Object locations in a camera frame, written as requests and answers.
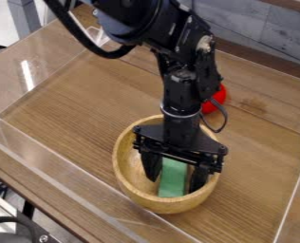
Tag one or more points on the clear acrylic corner bracket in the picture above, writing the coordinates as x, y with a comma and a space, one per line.
95, 34

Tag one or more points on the red toy strawberry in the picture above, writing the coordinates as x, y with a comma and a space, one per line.
218, 97

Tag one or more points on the clear acrylic front wall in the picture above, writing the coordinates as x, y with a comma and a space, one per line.
77, 199

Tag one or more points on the black device at corner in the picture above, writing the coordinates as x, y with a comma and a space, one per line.
27, 232

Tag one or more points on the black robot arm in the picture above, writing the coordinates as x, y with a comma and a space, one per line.
181, 41

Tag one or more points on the green rectangular stick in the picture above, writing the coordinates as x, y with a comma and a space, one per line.
173, 179

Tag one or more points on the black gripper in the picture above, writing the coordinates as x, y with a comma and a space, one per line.
178, 139

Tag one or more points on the brown wooden bowl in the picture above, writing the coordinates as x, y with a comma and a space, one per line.
138, 187

